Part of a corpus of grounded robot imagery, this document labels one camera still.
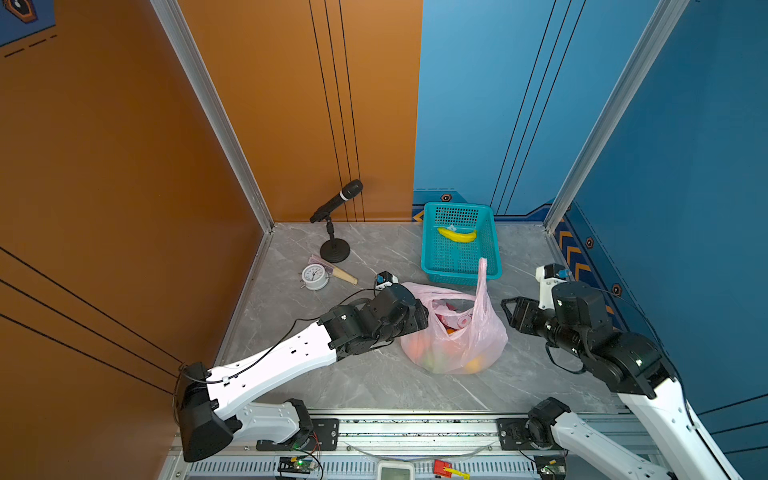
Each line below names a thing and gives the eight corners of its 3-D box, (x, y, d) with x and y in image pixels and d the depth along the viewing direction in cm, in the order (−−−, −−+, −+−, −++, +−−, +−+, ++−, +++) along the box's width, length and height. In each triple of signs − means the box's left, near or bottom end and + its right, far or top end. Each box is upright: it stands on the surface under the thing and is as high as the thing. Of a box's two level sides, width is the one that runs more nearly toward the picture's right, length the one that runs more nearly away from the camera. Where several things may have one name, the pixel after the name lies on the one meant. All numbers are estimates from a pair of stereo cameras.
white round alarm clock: (301, 290, 102) (298, 284, 99) (305, 269, 108) (303, 263, 105) (326, 290, 102) (324, 284, 99) (330, 269, 108) (328, 263, 105)
